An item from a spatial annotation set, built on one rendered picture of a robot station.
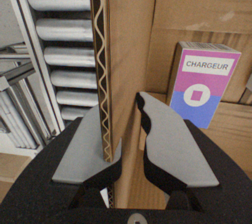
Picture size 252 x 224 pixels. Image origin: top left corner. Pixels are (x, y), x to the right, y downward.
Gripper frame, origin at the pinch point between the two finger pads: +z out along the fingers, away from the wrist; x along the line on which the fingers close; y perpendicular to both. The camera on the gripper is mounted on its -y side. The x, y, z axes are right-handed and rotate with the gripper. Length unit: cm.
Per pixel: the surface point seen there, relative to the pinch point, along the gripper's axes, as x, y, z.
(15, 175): -45, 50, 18
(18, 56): -58, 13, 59
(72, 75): -15.8, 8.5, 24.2
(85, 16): -13.6, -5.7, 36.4
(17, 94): -40, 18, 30
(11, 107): -41, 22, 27
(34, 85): -94, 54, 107
